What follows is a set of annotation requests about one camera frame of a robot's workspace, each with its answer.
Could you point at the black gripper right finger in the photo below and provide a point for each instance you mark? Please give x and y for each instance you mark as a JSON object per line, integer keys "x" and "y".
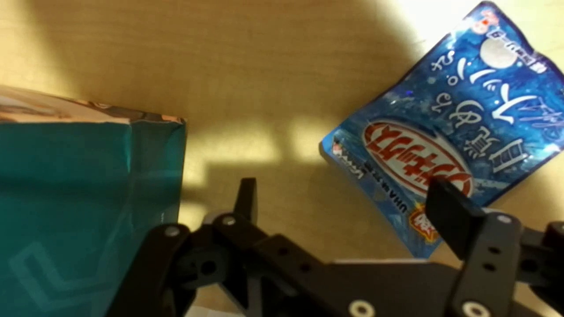
{"x": 452, "y": 217}

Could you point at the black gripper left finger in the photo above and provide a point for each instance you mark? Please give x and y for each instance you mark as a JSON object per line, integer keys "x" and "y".
{"x": 246, "y": 200}

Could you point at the colourful cardboard box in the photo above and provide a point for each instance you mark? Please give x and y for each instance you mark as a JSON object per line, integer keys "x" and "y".
{"x": 82, "y": 205}

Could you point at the blue KitKat packet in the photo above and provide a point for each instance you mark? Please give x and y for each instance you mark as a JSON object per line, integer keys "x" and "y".
{"x": 470, "y": 117}

